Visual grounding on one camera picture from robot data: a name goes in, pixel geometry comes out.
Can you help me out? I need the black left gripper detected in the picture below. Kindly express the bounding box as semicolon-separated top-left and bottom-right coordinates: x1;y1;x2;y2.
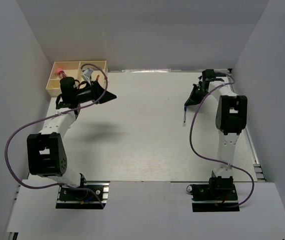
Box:
74;81;117;105

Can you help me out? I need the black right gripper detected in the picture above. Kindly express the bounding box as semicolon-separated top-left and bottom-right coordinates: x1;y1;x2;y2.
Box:
185;83;210;106

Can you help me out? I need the blue grip ballpoint pen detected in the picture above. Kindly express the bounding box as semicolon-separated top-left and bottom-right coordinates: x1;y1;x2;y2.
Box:
183;105;187;124

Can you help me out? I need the pink capped marker tube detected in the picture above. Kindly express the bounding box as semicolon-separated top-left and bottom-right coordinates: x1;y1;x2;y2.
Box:
56;68;67;79

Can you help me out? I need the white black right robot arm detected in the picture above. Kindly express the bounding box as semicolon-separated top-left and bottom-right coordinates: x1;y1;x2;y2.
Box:
184;69;248;202

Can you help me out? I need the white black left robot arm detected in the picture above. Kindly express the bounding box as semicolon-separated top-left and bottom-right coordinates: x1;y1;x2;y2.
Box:
27;76;117;200

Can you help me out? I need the cream compartment organizer box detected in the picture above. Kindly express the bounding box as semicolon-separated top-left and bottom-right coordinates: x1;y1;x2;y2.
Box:
46;60;108;97

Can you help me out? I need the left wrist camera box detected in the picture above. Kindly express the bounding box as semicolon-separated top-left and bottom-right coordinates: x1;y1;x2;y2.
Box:
81;67;94;82

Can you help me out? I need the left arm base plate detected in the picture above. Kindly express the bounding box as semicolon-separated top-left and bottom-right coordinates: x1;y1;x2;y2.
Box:
55;181;110;210

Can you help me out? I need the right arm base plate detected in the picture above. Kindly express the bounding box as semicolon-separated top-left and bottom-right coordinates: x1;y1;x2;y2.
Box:
186;183;240;213

